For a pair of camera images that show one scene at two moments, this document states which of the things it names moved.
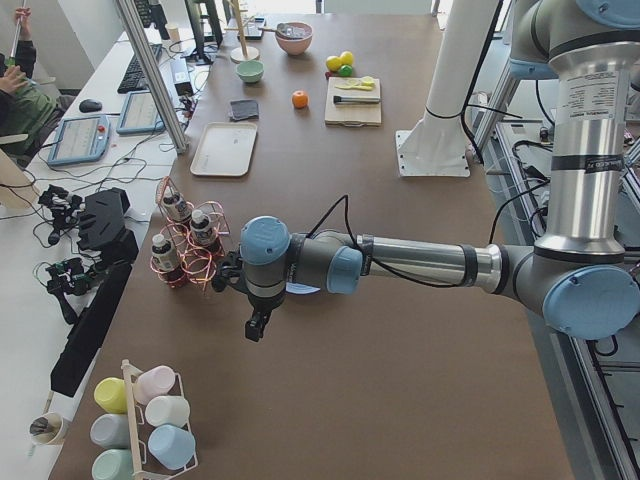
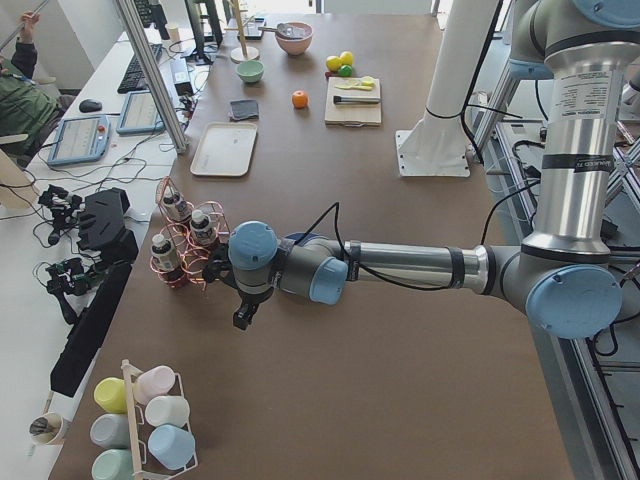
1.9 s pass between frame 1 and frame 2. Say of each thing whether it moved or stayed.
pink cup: stayed
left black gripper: moved
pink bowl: stayed
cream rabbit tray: stayed
